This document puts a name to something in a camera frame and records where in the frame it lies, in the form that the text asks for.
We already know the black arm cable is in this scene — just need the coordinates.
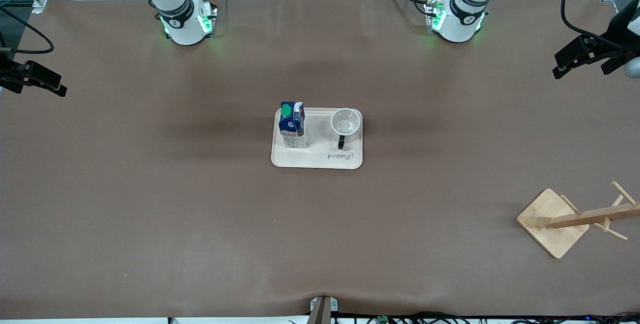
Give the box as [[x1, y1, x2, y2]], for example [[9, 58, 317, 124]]
[[0, 6, 55, 55], [561, 0, 640, 48]]

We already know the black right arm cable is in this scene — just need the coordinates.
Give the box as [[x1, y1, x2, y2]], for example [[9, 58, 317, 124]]
[[0, 6, 55, 55]]

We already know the cream rectangular tray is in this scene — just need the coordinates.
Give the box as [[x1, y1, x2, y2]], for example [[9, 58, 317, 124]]
[[270, 107, 364, 170]]

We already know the camera mounting post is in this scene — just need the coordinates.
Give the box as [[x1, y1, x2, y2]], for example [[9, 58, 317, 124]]
[[306, 295, 340, 324]]

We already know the wooden cup rack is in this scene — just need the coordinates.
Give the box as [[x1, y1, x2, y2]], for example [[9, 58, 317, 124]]
[[516, 181, 640, 259]]

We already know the blue white milk carton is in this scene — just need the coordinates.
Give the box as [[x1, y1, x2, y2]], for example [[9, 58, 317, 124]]
[[278, 101, 307, 149]]

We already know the large table cover mat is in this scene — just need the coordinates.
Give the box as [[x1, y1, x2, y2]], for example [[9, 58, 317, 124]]
[[0, 0, 640, 320]]

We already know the black cable bundle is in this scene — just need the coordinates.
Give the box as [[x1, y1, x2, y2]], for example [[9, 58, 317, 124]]
[[287, 311, 640, 324]]

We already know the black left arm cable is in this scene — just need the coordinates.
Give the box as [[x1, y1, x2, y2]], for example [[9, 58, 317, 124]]
[[561, 0, 640, 48]]

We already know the white cup black handle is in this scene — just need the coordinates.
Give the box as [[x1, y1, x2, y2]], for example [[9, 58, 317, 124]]
[[330, 108, 362, 150]]

